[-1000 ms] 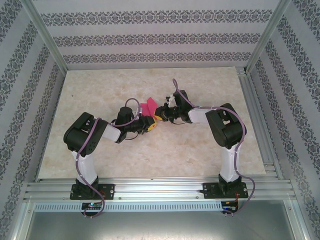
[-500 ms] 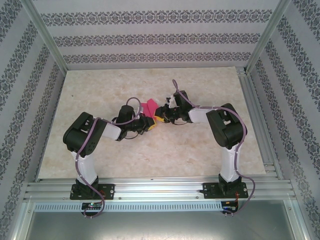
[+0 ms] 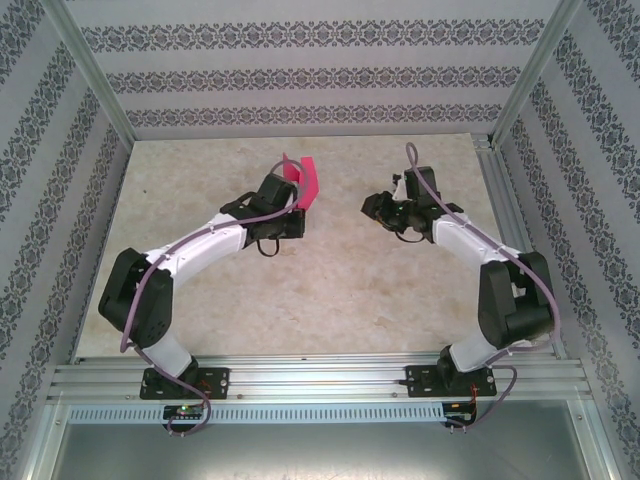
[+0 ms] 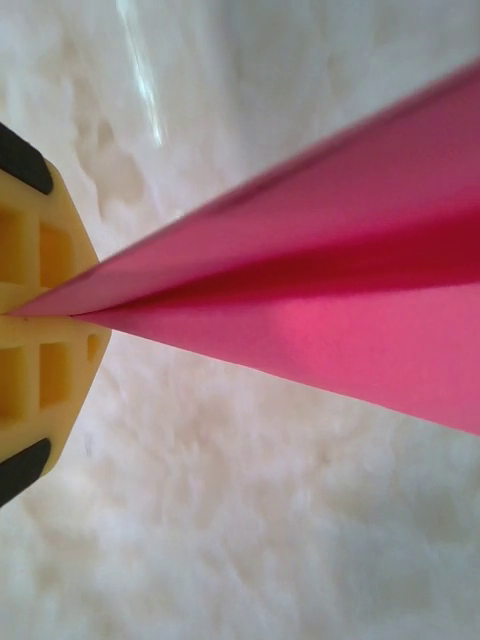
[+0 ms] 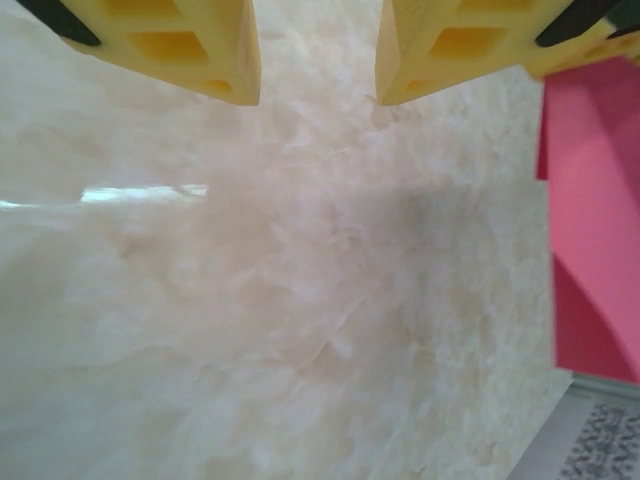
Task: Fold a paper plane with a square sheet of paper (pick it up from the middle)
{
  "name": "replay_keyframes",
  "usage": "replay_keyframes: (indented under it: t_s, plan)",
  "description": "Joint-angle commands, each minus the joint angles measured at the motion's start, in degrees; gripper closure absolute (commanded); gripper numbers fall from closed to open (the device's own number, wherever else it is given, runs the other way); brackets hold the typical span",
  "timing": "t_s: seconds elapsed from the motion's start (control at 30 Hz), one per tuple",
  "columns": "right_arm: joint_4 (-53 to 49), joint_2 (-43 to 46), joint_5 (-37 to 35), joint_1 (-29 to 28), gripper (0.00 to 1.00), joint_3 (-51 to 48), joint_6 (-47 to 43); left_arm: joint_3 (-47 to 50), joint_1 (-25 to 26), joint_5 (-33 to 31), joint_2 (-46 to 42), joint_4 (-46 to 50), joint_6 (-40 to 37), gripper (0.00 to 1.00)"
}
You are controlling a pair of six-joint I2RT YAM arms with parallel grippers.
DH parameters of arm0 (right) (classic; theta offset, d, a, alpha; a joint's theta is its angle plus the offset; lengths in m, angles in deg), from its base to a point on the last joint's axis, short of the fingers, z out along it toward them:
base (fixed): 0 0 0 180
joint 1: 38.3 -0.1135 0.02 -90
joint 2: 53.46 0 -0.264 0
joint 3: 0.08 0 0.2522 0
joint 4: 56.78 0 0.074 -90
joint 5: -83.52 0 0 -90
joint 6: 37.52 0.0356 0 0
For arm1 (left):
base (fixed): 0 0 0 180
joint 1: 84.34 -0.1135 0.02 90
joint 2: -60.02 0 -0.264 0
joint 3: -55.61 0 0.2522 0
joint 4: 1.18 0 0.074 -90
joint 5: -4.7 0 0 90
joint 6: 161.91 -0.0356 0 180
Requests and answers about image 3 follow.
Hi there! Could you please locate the aluminium lower frame rail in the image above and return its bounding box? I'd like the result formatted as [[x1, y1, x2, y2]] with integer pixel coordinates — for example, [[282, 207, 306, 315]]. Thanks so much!
[[569, 397, 621, 480], [19, 394, 69, 480]]

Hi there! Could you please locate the aluminium side rail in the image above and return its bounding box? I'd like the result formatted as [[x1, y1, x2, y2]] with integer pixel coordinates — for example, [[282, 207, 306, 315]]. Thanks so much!
[[472, 132, 569, 361]]

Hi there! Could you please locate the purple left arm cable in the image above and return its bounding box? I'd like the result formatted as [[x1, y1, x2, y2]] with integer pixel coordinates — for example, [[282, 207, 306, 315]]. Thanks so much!
[[121, 159, 302, 439]]

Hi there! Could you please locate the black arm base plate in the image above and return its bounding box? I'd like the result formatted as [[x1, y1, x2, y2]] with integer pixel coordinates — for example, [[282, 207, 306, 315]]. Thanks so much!
[[141, 367, 231, 401], [404, 364, 497, 400]]

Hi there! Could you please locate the pink cloth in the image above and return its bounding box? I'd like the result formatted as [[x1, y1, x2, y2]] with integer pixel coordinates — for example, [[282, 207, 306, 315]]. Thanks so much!
[[281, 152, 320, 211]]

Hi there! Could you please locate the aluminium mounting rail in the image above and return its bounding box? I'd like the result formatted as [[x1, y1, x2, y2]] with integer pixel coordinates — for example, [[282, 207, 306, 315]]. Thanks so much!
[[47, 352, 586, 401]]

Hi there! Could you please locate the slotted grey cable duct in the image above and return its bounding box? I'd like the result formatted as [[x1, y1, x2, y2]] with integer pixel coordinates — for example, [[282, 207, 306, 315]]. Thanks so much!
[[67, 403, 446, 422]]

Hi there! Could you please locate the grey metal sheet panel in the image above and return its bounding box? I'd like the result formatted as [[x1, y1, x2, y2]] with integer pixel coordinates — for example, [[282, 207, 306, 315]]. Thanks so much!
[[47, 419, 609, 480]]

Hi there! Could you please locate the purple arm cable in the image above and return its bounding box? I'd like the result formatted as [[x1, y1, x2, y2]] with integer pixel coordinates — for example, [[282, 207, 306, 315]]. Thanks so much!
[[121, 159, 302, 439], [405, 142, 559, 435]]

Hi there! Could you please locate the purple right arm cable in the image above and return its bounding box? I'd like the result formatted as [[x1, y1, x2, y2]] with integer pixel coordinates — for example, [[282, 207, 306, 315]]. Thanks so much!
[[405, 142, 559, 435]]

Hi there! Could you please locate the small controller board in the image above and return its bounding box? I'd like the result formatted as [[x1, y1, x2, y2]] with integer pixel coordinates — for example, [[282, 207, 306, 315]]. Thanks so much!
[[444, 399, 479, 426], [163, 403, 206, 420]]

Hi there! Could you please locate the aluminium frame post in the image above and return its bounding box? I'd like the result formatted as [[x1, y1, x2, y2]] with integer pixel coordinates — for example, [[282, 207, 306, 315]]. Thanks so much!
[[43, 0, 137, 147], [488, 0, 589, 149]]

